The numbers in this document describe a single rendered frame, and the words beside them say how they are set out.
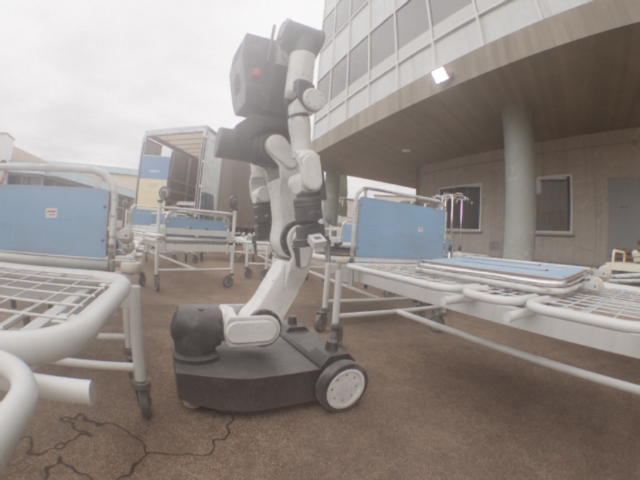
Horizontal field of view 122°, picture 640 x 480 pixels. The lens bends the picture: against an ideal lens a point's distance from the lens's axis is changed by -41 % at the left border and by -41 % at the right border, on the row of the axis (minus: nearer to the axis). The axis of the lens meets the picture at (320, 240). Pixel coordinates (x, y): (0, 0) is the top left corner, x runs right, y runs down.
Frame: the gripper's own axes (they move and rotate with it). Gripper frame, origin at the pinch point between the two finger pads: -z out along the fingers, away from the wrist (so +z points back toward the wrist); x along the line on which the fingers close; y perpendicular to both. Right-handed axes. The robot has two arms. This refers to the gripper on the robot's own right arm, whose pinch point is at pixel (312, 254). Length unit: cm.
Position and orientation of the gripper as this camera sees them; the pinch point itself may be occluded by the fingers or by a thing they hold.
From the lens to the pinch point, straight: 95.6
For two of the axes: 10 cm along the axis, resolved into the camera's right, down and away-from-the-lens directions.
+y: -4.9, -0.5, 8.7
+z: -1.0, -9.9, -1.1
